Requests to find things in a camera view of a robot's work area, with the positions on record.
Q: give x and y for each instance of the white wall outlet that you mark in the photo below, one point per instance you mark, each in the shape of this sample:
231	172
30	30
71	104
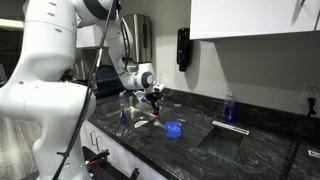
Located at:
313	90

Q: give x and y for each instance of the steel paper towel dispenser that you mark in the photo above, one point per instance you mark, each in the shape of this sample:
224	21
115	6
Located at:
140	36

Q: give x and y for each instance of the small white plate with food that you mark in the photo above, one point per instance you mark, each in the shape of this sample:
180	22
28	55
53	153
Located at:
140	124

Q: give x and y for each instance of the dark blue plate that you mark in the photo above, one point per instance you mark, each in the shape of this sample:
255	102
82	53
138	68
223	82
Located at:
107	77

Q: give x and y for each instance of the blue sponge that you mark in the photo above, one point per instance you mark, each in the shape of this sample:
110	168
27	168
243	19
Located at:
173	130

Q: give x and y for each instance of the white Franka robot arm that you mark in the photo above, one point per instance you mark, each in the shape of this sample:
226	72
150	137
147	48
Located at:
50	83

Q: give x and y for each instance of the black wall soap dispenser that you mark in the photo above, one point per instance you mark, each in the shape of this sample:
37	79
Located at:
184	50

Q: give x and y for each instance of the white wall cabinet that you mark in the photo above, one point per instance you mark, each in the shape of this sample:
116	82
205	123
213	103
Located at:
253	16

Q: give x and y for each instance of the stainless steel sink basin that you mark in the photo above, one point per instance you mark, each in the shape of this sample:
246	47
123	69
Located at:
110	108

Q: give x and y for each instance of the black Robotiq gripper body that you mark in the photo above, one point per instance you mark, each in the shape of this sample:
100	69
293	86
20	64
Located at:
154	95

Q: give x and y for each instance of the black wall plug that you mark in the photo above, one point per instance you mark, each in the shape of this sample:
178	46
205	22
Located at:
312	105

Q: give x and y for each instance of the blue liquid soap bottle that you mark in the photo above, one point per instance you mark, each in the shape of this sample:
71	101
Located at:
228	111

